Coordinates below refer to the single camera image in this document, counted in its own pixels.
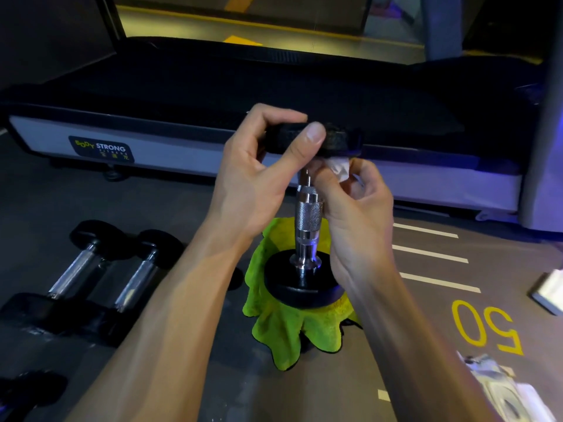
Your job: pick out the white box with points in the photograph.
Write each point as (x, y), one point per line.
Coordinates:
(550, 292)

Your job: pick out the grey pillar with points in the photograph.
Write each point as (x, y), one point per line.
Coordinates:
(440, 26)

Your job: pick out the person's left thumb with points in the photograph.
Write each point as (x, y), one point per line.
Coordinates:
(299, 151)

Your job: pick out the green microfiber cloth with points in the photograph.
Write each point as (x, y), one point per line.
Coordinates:
(290, 333)

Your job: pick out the person's left hand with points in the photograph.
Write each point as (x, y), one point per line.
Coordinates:
(246, 184)

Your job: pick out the wipes packet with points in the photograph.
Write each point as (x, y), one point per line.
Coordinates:
(506, 391)

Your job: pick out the person's right hand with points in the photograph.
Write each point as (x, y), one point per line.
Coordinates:
(360, 232)

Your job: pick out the white wipe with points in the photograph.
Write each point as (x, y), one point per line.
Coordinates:
(341, 166)

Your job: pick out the person's left forearm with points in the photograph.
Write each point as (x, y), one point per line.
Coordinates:
(176, 329)

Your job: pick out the person's right forearm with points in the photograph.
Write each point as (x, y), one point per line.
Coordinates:
(404, 347)

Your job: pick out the person's right thumb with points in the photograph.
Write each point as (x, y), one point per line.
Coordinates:
(324, 188)

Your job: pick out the black and grey treadmill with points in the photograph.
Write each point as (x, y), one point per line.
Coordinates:
(176, 92)

